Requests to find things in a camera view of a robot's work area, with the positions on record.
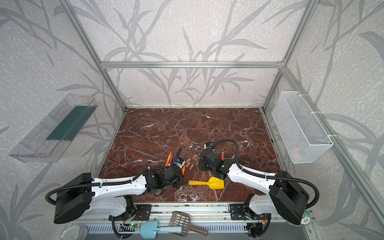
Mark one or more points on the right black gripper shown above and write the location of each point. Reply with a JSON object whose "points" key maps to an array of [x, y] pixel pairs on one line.
{"points": [[203, 160]]}

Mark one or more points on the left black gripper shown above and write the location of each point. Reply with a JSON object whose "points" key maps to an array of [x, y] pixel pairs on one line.
{"points": [[177, 173]]}

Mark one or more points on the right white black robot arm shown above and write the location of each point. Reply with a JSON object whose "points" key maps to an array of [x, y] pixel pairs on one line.
{"points": [[283, 194]]}

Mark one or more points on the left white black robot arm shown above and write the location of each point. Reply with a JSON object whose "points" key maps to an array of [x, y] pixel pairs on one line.
{"points": [[86, 196]]}

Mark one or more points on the purple marker pen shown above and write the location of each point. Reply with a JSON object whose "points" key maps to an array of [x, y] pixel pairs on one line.
{"points": [[172, 158]]}

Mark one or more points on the yellow toy shovel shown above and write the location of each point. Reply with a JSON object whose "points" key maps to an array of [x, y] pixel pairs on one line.
{"points": [[213, 183]]}

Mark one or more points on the brown slotted scoop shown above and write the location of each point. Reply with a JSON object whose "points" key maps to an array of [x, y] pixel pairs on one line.
{"points": [[184, 220]]}

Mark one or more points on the light blue toy shovel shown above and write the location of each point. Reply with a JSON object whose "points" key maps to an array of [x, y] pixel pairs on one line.
{"points": [[149, 229]]}

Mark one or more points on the clear round lid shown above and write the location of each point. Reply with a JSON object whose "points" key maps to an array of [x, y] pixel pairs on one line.
{"points": [[75, 232]]}

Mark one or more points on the green label tape roll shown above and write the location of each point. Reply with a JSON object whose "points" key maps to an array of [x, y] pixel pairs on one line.
{"points": [[306, 219]]}

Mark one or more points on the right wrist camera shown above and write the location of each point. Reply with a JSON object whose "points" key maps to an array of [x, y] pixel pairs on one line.
{"points": [[208, 145]]}

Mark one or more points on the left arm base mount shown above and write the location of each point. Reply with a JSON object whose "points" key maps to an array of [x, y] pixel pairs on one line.
{"points": [[141, 213]]}

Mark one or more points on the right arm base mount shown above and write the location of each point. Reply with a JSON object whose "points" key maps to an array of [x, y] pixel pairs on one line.
{"points": [[239, 212]]}

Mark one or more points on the white wire mesh basket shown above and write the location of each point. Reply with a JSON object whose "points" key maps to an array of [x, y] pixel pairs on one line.
{"points": [[303, 135]]}

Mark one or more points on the clear plastic wall tray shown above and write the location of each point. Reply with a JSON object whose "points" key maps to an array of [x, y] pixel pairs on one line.
{"points": [[48, 141]]}

